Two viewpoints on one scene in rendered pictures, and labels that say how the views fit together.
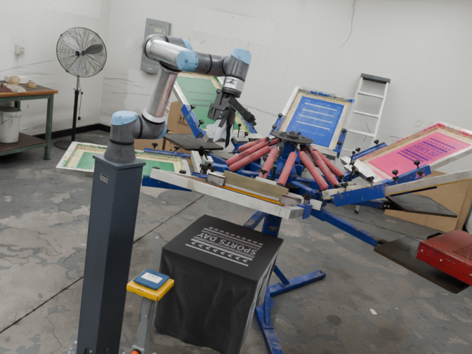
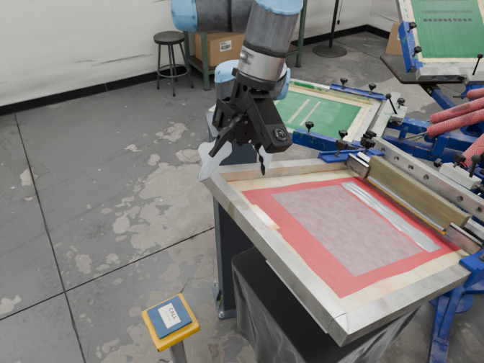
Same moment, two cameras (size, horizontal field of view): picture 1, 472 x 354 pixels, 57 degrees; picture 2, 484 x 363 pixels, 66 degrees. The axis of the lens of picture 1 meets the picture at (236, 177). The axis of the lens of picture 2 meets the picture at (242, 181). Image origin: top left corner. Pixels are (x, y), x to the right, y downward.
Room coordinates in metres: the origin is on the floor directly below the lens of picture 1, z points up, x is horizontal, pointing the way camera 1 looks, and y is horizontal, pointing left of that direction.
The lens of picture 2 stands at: (1.12, -0.31, 1.94)
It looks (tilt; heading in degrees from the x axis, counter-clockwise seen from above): 39 degrees down; 43
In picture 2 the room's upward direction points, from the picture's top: straight up
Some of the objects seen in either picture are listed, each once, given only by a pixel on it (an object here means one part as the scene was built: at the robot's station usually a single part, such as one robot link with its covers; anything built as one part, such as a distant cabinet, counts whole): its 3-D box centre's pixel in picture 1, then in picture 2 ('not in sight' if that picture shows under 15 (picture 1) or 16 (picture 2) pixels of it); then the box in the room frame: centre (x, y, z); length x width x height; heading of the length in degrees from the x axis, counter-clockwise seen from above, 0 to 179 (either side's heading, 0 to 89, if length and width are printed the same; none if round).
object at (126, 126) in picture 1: (125, 126); (232, 81); (2.04, 0.57, 1.37); 0.13 x 0.12 x 0.14; 129
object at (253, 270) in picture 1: (227, 243); (330, 273); (1.86, -0.02, 0.95); 0.48 x 0.44 x 0.01; 164
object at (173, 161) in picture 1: (153, 154); (326, 99); (2.71, 0.55, 1.05); 1.08 x 0.61 x 0.23; 104
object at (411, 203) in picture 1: (364, 201); not in sight; (3.10, -0.97, 0.91); 1.34 x 0.40 x 0.08; 104
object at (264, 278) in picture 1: (259, 296); (364, 357); (1.81, -0.22, 0.74); 0.46 x 0.04 x 0.42; 164
